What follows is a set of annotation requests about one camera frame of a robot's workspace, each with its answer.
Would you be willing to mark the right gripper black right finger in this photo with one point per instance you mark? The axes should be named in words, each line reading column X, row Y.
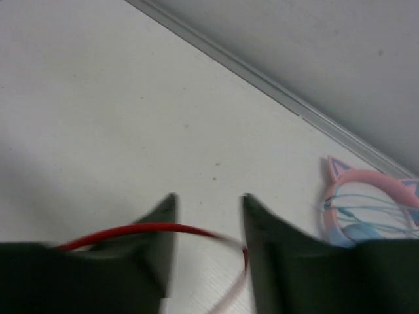
column 292, row 272

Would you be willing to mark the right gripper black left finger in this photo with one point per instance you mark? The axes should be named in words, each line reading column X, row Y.
column 129, row 274

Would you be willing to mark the pink blue cat-ear headphones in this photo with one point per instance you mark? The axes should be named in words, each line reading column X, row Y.
column 364, row 204

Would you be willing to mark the aluminium table frame rail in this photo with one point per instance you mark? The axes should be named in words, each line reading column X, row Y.
column 272, row 89

